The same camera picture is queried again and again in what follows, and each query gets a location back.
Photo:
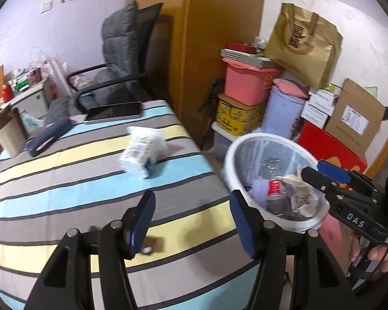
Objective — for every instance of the large red box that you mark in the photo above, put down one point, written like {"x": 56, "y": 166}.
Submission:
{"x": 323, "y": 145}

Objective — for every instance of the green and white box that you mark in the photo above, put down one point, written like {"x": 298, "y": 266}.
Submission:
{"x": 21, "y": 84}

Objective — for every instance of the gold shopping bag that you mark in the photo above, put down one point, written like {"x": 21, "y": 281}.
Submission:
{"x": 302, "y": 43}

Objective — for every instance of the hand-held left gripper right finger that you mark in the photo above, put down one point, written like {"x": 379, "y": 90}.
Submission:
{"x": 243, "y": 224}

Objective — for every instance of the grey chair cushion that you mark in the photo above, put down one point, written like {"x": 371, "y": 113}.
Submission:
{"x": 123, "y": 42}

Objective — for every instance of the light green plastic bag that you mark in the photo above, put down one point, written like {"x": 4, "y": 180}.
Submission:
{"x": 32, "y": 121}

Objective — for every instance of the wooden wardrobe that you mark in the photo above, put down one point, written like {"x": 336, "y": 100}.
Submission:
{"x": 197, "y": 45}

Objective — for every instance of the black tripod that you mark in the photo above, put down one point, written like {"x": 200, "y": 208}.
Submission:
{"x": 210, "y": 113}

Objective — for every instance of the black office chair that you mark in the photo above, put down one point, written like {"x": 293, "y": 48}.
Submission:
{"x": 148, "y": 42}

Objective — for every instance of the clear storage box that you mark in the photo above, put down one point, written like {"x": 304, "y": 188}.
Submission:
{"x": 223, "y": 142}

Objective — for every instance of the pink plastic tub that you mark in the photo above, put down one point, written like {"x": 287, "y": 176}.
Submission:
{"x": 245, "y": 84}

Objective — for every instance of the grey striped flat box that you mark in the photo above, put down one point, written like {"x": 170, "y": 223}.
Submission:
{"x": 239, "y": 57}

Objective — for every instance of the lavender fluffy cloth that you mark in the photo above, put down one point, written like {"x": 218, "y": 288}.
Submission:
{"x": 260, "y": 189}

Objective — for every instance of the brown cardboard box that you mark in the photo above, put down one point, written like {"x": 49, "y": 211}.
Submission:
{"x": 352, "y": 116}

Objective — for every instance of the small brown wrapper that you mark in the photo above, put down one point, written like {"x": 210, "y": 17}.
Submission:
{"x": 151, "y": 246}

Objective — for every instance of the plastic wrapper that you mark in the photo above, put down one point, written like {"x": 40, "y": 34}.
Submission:
{"x": 302, "y": 195}

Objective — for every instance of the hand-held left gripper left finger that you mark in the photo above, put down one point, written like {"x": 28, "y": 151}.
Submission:
{"x": 142, "y": 224}

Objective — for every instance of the black tablet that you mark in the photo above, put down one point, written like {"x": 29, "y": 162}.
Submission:
{"x": 114, "y": 111}

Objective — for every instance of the white wall switch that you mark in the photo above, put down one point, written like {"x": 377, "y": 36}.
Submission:
{"x": 46, "y": 7}

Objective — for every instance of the lavender bin with pink lid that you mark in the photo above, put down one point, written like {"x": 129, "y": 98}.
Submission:
{"x": 281, "y": 113}

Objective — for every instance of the yellow carton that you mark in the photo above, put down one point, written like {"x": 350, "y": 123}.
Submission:
{"x": 237, "y": 116}

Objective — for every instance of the white bin with clear liner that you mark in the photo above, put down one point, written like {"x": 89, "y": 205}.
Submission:
{"x": 236, "y": 155}

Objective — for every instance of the white bag with red print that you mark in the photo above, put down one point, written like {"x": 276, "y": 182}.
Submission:
{"x": 59, "y": 77}

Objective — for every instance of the clear plastic bottle red label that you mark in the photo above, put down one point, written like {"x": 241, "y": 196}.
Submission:
{"x": 278, "y": 197}

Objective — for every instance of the white nightstand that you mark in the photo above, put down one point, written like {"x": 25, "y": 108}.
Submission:
{"x": 32, "y": 100}

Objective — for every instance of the stack of white boxes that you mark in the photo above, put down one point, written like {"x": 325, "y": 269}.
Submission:
{"x": 315, "y": 113}

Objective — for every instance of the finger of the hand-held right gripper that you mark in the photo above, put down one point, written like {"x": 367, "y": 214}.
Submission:
{"x": 315, "y": 177}
{"x": 333, "y": 171}

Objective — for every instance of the white tissue pack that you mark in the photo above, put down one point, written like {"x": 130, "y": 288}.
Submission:
{"x": 142, "y": 153}

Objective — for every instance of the small white box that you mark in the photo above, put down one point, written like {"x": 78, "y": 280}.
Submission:
{"x": 321, "y": 97}

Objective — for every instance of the dark blue pencil case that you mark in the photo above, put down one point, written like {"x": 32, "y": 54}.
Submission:
{"x": 48, "y": 137}

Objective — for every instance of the dark red flat box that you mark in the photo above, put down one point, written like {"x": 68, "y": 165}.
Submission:
{"x": 242, "y": 47}

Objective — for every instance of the striped bed sheet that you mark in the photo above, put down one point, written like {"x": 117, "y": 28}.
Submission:
{"x": 84, "y": 193}

